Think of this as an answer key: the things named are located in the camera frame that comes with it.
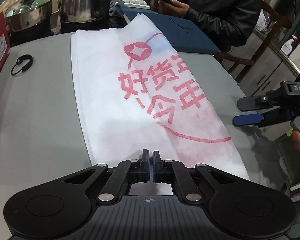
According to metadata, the white printed shopping bag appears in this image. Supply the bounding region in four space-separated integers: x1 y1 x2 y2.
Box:
70 14 248 179

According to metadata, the grey wooden cabinet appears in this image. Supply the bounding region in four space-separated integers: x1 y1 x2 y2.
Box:
229 31 299 96

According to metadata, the white spray bottle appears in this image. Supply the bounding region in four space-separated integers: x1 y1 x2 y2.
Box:
281 35 298 56

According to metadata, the wooden chair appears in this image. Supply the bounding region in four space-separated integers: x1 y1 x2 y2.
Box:
213 0 293 83

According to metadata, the person in black jacket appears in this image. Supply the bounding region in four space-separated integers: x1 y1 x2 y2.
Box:
151 0 261 52

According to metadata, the dark blue cloth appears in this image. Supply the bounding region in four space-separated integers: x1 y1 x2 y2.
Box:
115 1 220 54

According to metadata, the stainless steel kettle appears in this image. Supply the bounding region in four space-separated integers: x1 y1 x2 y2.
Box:
60 0 110 33

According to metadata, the steel pot with lid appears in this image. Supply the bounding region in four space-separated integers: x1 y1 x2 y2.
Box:
4 0 53 33

